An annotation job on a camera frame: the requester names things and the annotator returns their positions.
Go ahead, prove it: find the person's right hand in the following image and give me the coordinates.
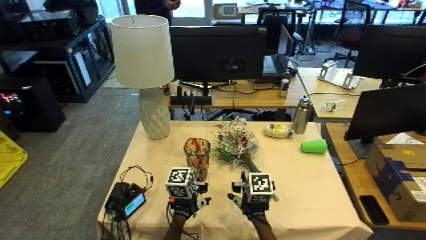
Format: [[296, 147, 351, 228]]
[[226, 171, 280, 218]]

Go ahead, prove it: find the person's left hand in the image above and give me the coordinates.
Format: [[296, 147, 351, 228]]
[[166, 179, 213, 218]]

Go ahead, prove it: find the beige tablecloth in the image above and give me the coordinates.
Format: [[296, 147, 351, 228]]
[[96, 119, 375, 240]]

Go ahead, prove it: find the white marker cube right glove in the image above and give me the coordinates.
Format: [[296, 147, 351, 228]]
[[246, 171, 276, 204]]

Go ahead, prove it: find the white marker cube glove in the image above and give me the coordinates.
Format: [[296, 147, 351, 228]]
[[246, 171, 276, 204], [165, 167, 197, 199]]

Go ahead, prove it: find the white marker cube left glove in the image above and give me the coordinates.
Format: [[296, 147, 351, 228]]
[[165, 167, 197, 199]]

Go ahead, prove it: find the orange patterned glass vase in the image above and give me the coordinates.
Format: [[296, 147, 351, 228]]
[[182, 137, 212, 183]]

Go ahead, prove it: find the artificial flower bouquet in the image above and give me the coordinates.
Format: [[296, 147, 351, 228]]
[[212, 116, 262, 174]]

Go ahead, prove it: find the black device with lit screen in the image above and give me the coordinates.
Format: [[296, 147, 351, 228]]
[[104, 181, 148, 221]]

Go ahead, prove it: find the white tape roll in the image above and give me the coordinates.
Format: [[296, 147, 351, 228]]
[[262, 123, 294, 139]]

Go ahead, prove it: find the green plastic cup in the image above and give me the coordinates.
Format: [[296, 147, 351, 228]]
[[300, 138, 329, 155]]

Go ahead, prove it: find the wooden side desk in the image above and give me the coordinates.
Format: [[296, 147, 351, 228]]
[[323, 123, 426, 232]]

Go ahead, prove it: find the stainless steel water bottle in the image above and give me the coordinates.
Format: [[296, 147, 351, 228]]
[[290, 95, 314, 135]]

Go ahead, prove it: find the black smartphone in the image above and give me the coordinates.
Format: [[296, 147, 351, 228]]
[[358, 194, 391, 226]]

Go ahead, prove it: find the small clear plastic object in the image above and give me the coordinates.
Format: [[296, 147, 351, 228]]
[[319, 99, 347, 113]]

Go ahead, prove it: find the cardboard box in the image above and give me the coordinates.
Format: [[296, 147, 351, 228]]
[[363, 134, 426, 224]]

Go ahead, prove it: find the black tilted monitor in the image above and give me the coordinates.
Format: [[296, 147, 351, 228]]
[[343, 83, 426, 142]]

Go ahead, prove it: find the white table lamp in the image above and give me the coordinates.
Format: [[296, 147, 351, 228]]
[[109, 14, 176, 141]]

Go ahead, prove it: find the white printed stand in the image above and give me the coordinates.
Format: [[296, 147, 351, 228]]
[[317, 60, 366, 91]]

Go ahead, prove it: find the black computer monitor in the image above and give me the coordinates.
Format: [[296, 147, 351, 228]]
[[169, 25, 269, 83]]

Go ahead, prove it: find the yellow plastic bin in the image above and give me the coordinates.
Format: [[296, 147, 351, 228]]
[[0, 130, 29, 190]]

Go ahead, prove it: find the black computer tower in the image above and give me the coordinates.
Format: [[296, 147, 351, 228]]
[[0, 77, 67, 133]]

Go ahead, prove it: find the black storage cabinet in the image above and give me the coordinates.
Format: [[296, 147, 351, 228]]
[[0, 9, 117, 104]]

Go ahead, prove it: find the large black monitor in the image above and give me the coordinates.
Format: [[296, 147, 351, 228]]
[[351, 24, 426, 83]]

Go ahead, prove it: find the checkerboard calibration board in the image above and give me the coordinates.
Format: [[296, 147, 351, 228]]
[[212, 2, 244, 20]]

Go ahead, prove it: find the black office chair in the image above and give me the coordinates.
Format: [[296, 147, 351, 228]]
[[323, 0, 373, 69]]

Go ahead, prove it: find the black cable loop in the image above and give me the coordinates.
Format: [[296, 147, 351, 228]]
[[118, 164, 154, 192]]

